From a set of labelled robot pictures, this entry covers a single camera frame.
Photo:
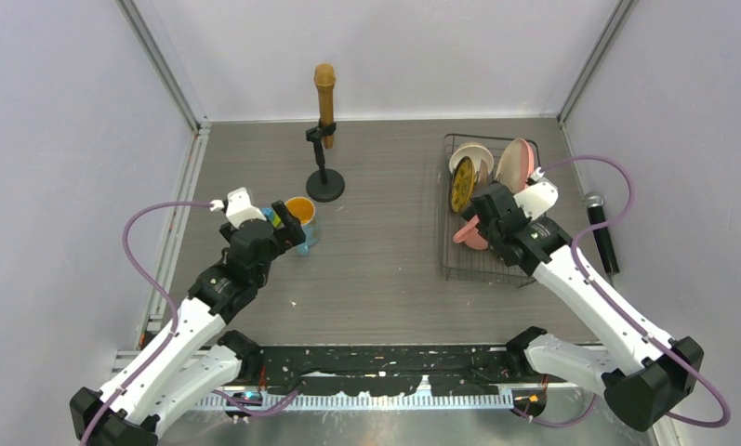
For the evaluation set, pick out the colourful toy block stack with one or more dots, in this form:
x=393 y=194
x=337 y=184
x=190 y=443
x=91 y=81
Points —
x=272 y=216

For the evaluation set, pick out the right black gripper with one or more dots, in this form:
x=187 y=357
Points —
x=469 y=213

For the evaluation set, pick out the plain pink mug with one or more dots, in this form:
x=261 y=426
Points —
x=470 y=236

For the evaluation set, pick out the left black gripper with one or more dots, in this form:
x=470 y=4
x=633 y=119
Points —
x=288 y=236

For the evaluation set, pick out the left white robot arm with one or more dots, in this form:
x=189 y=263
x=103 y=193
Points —
x=194 y=354

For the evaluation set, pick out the brown microphone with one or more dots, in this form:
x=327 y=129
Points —
x=325 y=80

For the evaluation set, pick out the blue butterfly mug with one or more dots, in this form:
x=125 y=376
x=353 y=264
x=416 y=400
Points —
x=305 y=211

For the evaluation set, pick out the aluminium frame rail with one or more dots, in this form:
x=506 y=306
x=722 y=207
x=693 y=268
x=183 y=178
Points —
x=175 y=223

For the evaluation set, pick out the black handheld microphone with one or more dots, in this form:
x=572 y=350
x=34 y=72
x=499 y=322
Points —
x=594 y=204

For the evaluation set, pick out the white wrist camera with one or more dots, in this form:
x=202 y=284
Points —
x=538 y=197
x=238 y=207

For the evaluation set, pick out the white ceramic bowl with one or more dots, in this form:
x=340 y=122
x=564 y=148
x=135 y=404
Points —
x=478 y=154

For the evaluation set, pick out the black wire dish rack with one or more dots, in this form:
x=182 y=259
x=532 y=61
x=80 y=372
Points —
x=457 y=261

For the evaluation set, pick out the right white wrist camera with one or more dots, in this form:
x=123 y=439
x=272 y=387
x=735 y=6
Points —
x=538 y=197

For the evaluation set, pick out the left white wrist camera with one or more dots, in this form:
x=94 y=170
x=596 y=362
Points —
x=238 y=207

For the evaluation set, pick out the yellow plate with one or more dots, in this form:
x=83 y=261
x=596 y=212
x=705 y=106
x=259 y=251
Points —
x=462 y=185

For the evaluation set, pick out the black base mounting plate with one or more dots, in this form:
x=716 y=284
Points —
x=384 y=371

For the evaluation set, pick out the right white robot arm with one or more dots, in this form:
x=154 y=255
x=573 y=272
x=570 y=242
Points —
x=640 y=373

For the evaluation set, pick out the large pink cream plate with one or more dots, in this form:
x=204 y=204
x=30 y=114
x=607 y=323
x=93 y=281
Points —
x=515 y=165

